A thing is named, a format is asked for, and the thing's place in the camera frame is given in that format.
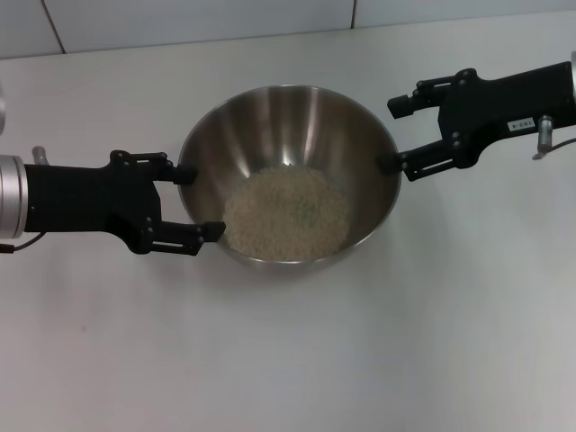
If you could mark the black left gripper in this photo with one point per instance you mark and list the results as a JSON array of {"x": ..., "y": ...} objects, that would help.
[{"x": 90, "y": 200}]

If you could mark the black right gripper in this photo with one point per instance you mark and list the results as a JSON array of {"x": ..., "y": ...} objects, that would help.
[{"x": 490, "y": 108}]

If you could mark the white rice grains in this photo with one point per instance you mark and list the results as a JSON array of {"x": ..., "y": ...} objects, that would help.
[{"x": 288, "y": 211}]

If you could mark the stainless steel mixing bowl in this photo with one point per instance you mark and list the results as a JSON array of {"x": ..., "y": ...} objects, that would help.
[{"x": 292, "y": 135}]

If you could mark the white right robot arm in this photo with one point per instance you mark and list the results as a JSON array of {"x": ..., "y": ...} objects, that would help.
[{"x": 573, "y": 72}]

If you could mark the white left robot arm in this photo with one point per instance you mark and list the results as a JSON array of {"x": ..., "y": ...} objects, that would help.
[{"x": 11, "y": 193}]

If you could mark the white printed label sticker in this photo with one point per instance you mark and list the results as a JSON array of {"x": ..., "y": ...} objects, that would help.
[{"x": 521, "y": 124}]

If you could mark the right gripper silver knob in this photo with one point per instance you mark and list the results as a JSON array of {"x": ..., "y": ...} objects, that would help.
[{"x": 543, "y": 135}]

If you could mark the gripper silver knob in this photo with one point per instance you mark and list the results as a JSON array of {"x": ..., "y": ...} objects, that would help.
[
  {"x": 543, "y": 135},
  {"x": 40, "y": 154}
]

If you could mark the left gripper silver knob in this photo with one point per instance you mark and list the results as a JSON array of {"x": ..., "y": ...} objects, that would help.
[{"x": 40, "y": 154}]

